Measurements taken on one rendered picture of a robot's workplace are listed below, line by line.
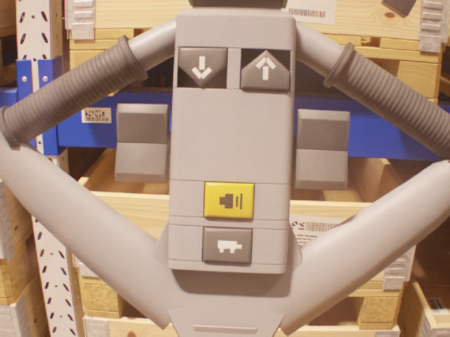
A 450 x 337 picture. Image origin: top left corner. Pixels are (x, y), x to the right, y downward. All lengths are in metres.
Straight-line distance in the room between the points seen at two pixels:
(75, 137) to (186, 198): 0.87
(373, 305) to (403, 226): 0.90
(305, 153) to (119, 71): 0.16
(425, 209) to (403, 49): 0.73
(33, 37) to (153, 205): 0.48
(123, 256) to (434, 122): 0.27
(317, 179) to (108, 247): 0.17
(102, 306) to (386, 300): 0.70
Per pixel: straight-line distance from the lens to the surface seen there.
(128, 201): 1.19
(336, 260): 0.43
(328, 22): 1.10
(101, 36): 1.13
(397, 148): 1.23
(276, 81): 0.39
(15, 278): 1.47
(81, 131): 1.25
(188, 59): 0.40
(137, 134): 0.41
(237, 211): 0.40
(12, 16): 1.43
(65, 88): 0.43
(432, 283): 1.88
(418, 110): 0.43
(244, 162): 0.40
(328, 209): 1.18
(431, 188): 0.44
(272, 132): 0.40
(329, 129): 0.40
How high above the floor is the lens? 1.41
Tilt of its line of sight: 19 degrees down
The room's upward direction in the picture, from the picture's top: 1 degrees clockwise
